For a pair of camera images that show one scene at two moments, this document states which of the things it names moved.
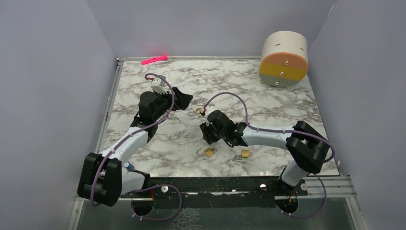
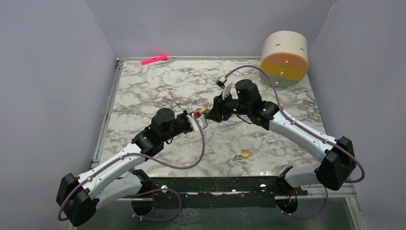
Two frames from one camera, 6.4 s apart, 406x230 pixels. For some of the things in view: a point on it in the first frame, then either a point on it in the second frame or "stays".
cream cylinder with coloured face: (284, 62) stays
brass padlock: (208, 152) → (206, 111)
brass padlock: (246, 153) stays
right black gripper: (207, 135) → (219, 107)
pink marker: (161, 58) stays
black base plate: (218, 192) stays
